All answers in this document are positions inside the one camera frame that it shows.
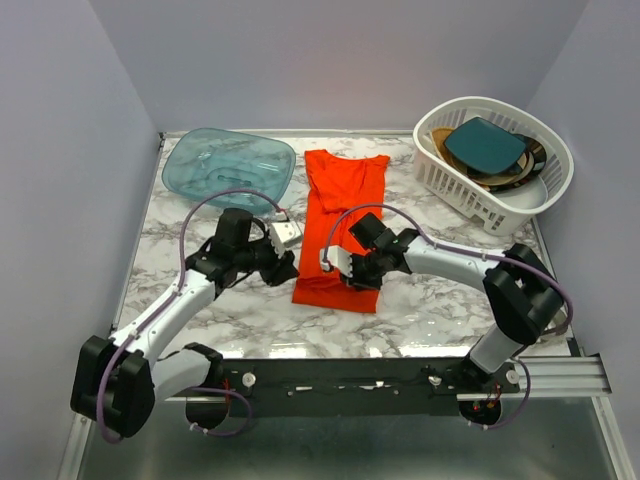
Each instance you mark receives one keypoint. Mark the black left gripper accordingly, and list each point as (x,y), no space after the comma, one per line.
(277,274)

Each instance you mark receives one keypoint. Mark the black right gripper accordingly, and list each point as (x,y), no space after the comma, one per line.
(356,280)

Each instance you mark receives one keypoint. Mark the orange t shirt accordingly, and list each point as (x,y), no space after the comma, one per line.
(336,185)

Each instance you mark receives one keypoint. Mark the clear blue plastic tub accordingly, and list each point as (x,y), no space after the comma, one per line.
(207,160)

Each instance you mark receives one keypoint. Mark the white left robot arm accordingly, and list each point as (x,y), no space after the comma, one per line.
(119,379)

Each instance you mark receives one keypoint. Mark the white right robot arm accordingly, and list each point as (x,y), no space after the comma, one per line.
(523,296)

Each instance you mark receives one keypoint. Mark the beige tape roll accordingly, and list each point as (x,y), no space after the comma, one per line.
(559,325)

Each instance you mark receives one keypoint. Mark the white plastic laundry basket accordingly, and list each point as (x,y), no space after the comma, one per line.
(499,213)

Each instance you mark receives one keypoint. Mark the tan wooden plate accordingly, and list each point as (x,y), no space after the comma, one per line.
(438,136)

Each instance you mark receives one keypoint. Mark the teal square plate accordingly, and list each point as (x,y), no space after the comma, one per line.
(484,146)

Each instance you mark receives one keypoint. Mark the dark round plate stack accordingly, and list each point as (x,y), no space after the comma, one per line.
(526,169)

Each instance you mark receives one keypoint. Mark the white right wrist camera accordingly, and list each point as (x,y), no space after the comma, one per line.
(336,258)

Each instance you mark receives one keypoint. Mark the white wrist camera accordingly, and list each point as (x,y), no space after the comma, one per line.
(336,258)
(285,235)

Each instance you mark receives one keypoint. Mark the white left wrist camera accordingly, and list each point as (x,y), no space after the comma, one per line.
(285,235)

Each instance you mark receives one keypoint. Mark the aluminium extrusion rail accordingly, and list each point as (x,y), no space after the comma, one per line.
(567,377)

